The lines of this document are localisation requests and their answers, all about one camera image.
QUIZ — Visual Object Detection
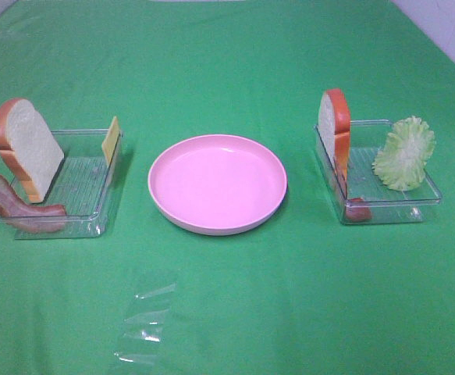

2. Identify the toy bread slice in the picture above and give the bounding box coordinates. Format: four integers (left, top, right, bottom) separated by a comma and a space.
0, 98, 64, 203
318, 88, 351, 191

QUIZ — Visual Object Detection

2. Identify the toy bacon strip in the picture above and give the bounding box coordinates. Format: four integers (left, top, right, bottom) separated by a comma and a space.
0, 174, 67, 234
334, 166, 372, 223

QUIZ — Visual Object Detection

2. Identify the green toy lettuce leaf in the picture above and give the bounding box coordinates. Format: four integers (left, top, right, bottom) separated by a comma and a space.
372, 116, 436, 191

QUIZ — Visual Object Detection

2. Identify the pink round plate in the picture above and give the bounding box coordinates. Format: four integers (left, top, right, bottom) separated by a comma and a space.
148, 134, 287, 236

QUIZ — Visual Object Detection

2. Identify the yellow toy cheese slice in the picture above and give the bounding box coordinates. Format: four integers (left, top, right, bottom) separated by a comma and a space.
101, 116, 120, 166

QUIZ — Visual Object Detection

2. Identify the green tablecloth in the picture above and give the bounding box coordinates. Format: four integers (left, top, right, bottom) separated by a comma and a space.
0, 1, 455, 374

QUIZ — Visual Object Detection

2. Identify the clear right plastic tray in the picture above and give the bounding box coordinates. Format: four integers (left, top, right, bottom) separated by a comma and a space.
315, 119, 443, 225

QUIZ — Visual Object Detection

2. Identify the clear plastic tray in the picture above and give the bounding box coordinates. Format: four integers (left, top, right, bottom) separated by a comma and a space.
315, 119, 443, 225
0, 129, 126, 239

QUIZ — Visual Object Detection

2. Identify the clear left plastic tray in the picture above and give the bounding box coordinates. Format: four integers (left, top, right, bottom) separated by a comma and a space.
0, 129, 126, 239

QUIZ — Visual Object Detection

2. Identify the clear plastic film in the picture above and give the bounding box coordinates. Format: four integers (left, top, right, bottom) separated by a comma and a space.
112, 270, 176, 374

